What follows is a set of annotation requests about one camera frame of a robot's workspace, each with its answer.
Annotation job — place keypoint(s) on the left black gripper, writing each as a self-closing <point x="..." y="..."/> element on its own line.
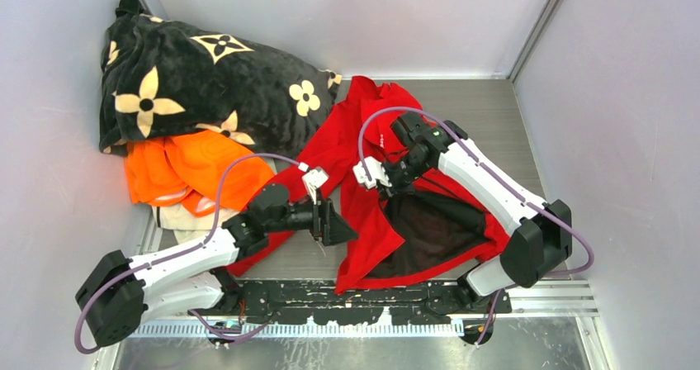
<point x="328" y="225"/>

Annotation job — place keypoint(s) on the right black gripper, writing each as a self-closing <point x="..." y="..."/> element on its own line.
<point x="395" y="187"/>

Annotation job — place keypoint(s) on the red zip jacket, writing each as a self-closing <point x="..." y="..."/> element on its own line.
<point x="420" y="234"/>

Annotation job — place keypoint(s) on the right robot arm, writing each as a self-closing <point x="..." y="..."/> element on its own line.
<point x="539" y="233"/>

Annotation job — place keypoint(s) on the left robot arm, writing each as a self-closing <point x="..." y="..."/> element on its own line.
<point x="121" y="293"/>

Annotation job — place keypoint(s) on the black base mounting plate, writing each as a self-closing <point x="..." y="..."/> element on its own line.
<point x="295" y="301"/>

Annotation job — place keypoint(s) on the cream cloth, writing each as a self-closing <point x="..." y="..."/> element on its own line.
<point x="184" y="225"/>

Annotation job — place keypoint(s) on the orange garment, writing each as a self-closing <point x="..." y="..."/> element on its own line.
<point x="180" y="170"/>

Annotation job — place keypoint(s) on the black floral plush blanket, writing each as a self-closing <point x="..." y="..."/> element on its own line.
<point x="165" y="78"/>

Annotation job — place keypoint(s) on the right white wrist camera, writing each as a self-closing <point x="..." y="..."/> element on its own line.
<point x="370" y="173"/>

